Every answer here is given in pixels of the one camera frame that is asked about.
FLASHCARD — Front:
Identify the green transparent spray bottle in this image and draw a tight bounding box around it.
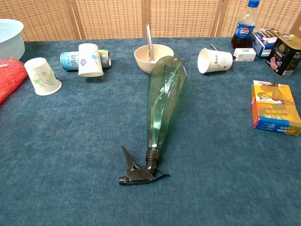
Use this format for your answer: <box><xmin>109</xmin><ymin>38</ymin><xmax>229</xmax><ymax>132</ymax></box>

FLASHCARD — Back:
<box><xmin>118</xmin><ymin>56</ymin><xmax>189</xmax><ymax>186</ymax></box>

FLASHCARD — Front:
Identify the pepsi cola bottle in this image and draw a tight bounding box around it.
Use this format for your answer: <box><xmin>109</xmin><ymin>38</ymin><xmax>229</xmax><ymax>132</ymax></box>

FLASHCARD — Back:
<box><xmin>231</xmin><ymin>0</ymin><xmax>260</xmax><ymax>49</ymax></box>

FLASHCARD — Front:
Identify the beige ribbed bowl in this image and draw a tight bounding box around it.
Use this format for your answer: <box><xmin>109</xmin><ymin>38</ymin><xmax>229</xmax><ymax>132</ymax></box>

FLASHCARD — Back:
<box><xmin>134</xmin><ymin>44</ymin><xmax>175</xmax><ymax>75</ymax></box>

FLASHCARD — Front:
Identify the paper cup blue flower print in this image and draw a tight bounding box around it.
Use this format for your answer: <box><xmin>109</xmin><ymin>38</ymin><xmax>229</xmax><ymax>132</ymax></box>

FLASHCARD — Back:
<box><xmin>78</xmin><ymin>43</ymin><xmax>104</xmax><ymax>78</ymax></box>

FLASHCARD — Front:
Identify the paper cup dark green print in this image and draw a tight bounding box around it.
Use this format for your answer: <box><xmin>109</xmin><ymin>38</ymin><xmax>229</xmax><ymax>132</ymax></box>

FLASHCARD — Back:
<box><xmin>197</xmin><ymin>48</ymin><xmax>233</xmax><ymax>74</ymax></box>

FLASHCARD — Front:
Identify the blue green beverage can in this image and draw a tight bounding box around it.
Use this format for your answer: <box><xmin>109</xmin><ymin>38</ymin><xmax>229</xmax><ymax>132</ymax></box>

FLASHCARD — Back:
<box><xmin>60</xmin><ymin>49</ymin><xmax>111</xmax><ymax>72</ymax></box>

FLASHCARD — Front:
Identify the wicker folding screen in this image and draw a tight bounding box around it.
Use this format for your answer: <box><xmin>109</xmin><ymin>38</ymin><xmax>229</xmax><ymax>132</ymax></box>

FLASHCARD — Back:
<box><xmin>0</xmin><ymin>0</ymin><xmax>301</xmax><ymax>42</ymax></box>

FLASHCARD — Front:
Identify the small white box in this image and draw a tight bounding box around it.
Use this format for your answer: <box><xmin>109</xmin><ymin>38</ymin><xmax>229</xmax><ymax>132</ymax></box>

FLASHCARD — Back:
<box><xmin>233</xmin><ymin>48</ymin><xmax>257</xmax><ymax>62</ymax></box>

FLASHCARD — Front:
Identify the paper cup green leaf print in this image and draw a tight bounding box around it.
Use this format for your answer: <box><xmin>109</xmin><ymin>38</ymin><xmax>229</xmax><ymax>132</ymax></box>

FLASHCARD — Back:
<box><xmin>24</xmin><ymin>57</ymin><xmax>62</xmax><ymax>96</ymax></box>

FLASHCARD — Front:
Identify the yellow orange cardboard box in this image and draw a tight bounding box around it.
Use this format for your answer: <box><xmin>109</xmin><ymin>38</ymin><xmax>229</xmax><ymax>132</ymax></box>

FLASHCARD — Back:
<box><xmin>250</xmin><ymin>80</ymin><xmax>301</xmax><ymax>137</ymax></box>

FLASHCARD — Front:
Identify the blue white carton box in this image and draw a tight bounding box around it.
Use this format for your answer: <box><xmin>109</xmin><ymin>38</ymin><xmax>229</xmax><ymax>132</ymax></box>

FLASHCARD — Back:
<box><xmin>250</xmin><ymin>27</ymin><xmax>280</xmax><ymax>59</ymax></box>

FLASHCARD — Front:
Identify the red bubble wrap roll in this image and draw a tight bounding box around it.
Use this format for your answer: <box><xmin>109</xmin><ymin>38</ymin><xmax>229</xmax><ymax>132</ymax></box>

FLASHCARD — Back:
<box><xmin>0</xmin><ymin>56</ymin><xmax>29</xmax><ymax>105</ymax></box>

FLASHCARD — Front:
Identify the dark tin gold lid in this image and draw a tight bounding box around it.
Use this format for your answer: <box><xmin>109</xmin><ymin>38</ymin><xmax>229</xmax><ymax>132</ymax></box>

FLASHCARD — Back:
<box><xmin>265</xmin><ymin>33</ymin><xmax>301</xmax><ymax>77</ymax></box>

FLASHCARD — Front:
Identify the light blue plastic basin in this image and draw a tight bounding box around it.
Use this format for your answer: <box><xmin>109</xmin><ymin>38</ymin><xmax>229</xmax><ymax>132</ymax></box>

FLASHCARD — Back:
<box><xmin>0</xmin><ymin>18</ymin><xmax>25</xmax><ymax>61</ymax></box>

